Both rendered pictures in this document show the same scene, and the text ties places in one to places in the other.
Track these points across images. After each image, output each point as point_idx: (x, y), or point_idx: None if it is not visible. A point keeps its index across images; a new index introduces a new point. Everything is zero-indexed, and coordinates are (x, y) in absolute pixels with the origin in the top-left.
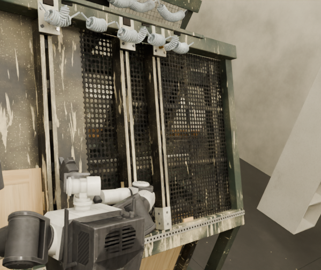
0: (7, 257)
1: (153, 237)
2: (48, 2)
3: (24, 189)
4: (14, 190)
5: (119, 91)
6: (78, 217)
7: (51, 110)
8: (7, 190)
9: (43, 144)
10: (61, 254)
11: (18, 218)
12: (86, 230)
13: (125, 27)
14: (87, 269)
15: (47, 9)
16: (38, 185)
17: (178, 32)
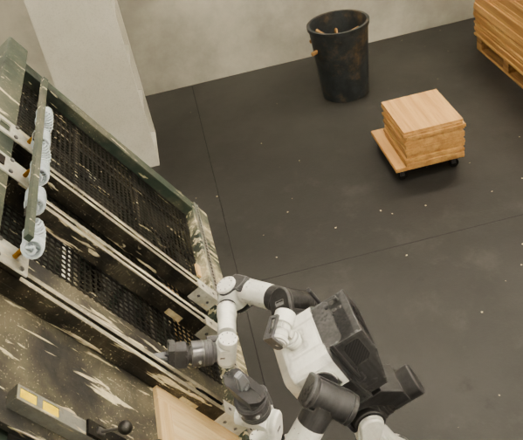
0: (351, 415)
1: None
2: None
3: (177, 415)
4: (178, 425)
5: (73, 237)
6: (321, 345)
7: (108, 329)
8: (178, 432)
9: (141, 363)
10: (347, 374)
11: (320, 392)
12: (351, 339)
13: (7, 165)
14: (372, 357)
15: None
16: (173, 397)
17: None
